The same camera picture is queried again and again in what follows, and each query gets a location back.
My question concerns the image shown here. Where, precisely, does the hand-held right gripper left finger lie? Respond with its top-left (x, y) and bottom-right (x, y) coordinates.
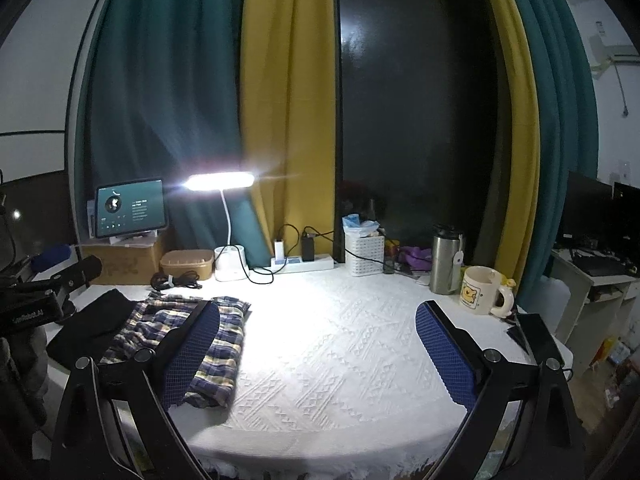
top-left (50, 301), bottom-right (223, 480)

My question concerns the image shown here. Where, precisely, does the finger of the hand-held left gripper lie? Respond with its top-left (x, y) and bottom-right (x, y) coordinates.
top-left (30, 244), bottom-right (73, 271)
top-left (22, 255), bottom-right (103, 306)

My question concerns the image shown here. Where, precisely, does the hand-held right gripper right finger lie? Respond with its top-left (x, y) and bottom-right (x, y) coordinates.
top-left (415, 300), bottom-right (588, 480)

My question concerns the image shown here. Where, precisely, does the blue yellow plaid shirt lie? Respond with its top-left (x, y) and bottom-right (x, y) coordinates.
top-left (97, 296), bottom-right (253, 408)

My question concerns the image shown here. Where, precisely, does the person's left forearm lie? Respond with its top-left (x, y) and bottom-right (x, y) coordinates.
top-left (0, 332), bottom-right (51, 461)

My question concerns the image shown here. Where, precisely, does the cardboard box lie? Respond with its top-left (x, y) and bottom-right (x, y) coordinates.
top-left (80, 232), bottom-right (176, 286)

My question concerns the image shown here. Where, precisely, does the black folded cloth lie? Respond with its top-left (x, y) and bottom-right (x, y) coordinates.
top-left (47, 288), bottom-right (136, 376)

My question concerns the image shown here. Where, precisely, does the cream bear print mug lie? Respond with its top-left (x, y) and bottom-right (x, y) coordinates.
top-left (458, 266), bottom-right (516, 318)

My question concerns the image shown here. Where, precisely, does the tablet with lit screen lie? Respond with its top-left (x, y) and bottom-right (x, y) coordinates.
top-left (94, 178), bottom-right (170, 239)

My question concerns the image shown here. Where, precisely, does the stainless steel tumbler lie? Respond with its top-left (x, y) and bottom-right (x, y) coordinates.
top-left (429, 224), bottom-right (466, 296)

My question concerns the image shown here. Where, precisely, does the tan lidded box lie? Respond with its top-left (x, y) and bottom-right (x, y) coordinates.
top-left (160, 248), bottom-right (215, 281)

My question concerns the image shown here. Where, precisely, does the black flat case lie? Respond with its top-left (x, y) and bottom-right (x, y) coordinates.
top-left (505, 312), bottom-right (563, 366)

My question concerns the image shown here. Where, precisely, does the white desk lamp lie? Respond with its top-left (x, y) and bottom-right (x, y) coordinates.
top-left (180, 170), bottom-right (261, 283)

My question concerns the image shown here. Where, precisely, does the purple cloth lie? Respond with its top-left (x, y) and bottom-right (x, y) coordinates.
top-left (398, 246), bottom-right (433, 272)

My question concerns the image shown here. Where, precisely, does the white plastic basket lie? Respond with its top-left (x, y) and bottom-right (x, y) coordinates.
top-left (346, 232), bottom-right (386, 277)

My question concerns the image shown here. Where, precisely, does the white computer desk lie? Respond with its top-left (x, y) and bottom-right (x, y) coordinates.
top-left (550, 247), bottom-right (640, 371)

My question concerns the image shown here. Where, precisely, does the white power strip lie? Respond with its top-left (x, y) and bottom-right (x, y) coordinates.
top-left (270, 254), bottom-right (335, 273)

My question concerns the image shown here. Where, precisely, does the clear blue plastic bag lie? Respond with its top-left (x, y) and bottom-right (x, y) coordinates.
top-left (342, 215), bottom-right (381, 238)

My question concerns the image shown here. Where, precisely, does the black keyboard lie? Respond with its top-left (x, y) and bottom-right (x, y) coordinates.
top-left (572, 255), bottom-right (628, 277)

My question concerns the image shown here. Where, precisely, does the black computer monitor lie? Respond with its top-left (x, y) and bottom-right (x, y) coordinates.
top-left (562, 170), bottom-right (615, 248)
top-left (612, 181), bottom-right (640, 261)

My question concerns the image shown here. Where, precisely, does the teal curtain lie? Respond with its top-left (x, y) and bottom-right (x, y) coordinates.
top-left (502, 0), bottom-right (601, 301)
top-left (75, 0), bottom-right (261, 271)

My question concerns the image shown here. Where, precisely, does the yellow curtain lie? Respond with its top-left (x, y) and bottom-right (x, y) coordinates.
top-left (240, 0), bottom-right (338, 266)
top-left (472, 0), bottom-right (541, 281)

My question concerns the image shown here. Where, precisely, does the dark window pane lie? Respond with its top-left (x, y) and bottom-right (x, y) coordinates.
top-left (334, 0), bottom-right (511, 266)

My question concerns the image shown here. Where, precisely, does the white air conditioner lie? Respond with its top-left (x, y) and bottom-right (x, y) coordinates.
top-left (587, 32), bottom-right (640, 68)

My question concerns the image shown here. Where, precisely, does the black coiled cable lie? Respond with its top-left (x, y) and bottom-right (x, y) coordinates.
top-left (150, 270), bottom-right (203, 292)

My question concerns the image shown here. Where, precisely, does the black adapter cable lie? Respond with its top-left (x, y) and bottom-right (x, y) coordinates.
top-left (302, 227), bottom-right (386, 264)

